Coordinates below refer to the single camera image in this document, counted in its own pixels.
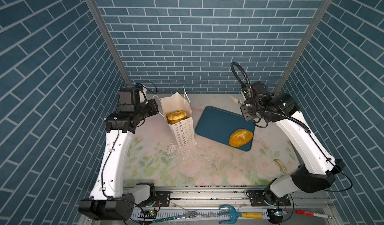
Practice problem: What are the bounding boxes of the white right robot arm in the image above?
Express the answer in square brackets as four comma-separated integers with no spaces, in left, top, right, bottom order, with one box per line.
[241,82,345,206]

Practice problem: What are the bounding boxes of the ring donut bread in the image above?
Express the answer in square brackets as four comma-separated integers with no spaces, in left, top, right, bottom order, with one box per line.
[166,110,187,121]

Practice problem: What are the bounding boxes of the aluminium rail frame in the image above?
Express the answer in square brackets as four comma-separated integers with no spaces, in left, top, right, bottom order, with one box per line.
[78,186,343,225]

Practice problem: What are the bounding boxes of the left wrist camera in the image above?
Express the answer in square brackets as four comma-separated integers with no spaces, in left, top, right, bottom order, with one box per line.
[118,83,147,112]

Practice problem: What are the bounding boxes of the dark teal tray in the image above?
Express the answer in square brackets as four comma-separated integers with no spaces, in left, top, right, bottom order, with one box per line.
[195,106,255,146]

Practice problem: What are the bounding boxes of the small wooden piece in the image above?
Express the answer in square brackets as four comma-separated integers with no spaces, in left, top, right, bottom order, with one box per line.
[274,159,287,174]

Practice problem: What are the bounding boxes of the teal yellow garden fork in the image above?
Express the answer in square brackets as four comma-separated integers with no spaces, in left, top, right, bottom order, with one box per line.
[218,205,264,225]

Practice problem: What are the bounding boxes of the red white marker pen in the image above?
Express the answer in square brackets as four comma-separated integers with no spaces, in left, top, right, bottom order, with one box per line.
[296,210,332,219]

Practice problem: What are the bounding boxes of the black corrugated cable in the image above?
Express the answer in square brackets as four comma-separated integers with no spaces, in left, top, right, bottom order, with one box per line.
[230,61,311,133]

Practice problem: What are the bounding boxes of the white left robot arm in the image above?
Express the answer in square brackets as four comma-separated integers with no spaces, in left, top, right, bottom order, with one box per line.
[79,99,159,221]

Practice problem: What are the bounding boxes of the long croissant bread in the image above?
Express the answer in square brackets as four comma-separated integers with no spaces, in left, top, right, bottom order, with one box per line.
[170,119,183,125]

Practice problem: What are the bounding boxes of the white paper bag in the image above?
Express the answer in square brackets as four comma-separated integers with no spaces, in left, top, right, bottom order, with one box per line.
[153,87,195,147]

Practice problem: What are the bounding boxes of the large sesame bread loaf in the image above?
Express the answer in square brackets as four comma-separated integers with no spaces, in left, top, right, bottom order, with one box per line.
[229,129,254,147]

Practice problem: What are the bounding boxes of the metal fork green handle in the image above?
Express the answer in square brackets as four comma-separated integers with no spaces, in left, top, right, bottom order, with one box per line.
[152,211,198,224]

